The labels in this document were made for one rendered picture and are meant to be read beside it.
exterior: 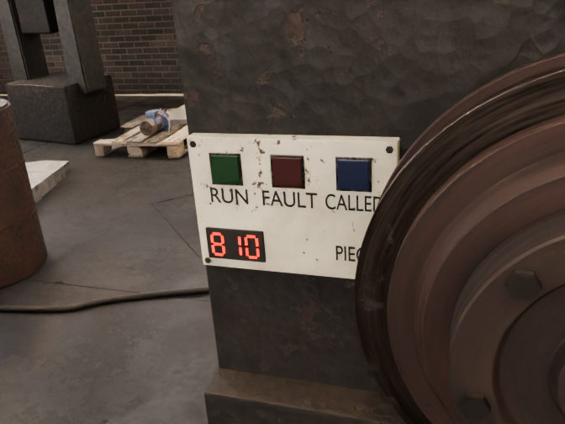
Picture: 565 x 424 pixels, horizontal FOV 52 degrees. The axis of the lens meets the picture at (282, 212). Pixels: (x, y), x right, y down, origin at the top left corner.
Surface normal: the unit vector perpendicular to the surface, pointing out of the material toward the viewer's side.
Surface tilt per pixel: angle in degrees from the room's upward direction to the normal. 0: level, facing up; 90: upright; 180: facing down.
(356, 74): 90
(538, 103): 90
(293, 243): 90
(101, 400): 0
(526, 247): 40
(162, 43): 90
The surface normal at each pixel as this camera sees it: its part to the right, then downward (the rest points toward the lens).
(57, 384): -0.07, -0.92
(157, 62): -0.30, 0.39
